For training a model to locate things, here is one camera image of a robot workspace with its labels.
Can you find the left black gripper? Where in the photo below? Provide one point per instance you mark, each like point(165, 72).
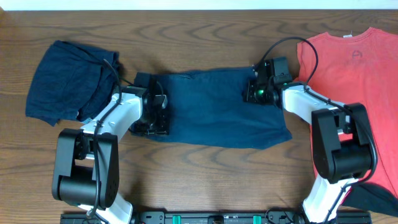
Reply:
point(163, 129)

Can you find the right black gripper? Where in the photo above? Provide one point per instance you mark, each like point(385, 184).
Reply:
point(248, 93)

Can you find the navy blue shorts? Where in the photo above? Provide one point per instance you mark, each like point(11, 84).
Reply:
point(206, 107)

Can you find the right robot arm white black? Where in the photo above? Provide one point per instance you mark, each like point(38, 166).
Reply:
point(344, 152)

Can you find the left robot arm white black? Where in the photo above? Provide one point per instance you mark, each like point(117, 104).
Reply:
point(86, 173)

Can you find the folded navy blue garment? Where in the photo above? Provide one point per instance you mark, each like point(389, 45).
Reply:
point(72, 82)

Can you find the red t-shirt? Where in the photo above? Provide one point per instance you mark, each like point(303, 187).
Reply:
point(361, 69)

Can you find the black garment under t-shirt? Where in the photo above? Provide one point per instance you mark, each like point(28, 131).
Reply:
point(372, 197)

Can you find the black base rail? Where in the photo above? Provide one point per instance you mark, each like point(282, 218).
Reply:
point(217, 217)

